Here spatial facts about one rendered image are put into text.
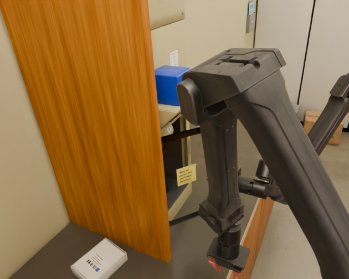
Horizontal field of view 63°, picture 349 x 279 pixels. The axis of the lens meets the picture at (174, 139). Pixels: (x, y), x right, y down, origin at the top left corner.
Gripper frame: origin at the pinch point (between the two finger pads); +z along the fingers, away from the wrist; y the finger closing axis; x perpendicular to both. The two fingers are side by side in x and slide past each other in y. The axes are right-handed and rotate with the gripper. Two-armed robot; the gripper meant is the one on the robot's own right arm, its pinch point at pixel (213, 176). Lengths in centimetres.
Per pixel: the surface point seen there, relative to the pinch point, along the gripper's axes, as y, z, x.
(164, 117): 28.7, 10.0, 14.3
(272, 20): 12, 41, -297
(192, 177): -1.0, 7.2, 2.5
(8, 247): -18, 60, 47
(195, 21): 35, 61, -122
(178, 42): 44.2, 17.7, -11.2
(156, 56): 43.0, 17.6, 3.6
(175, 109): 31.0, 7.0, 12.8
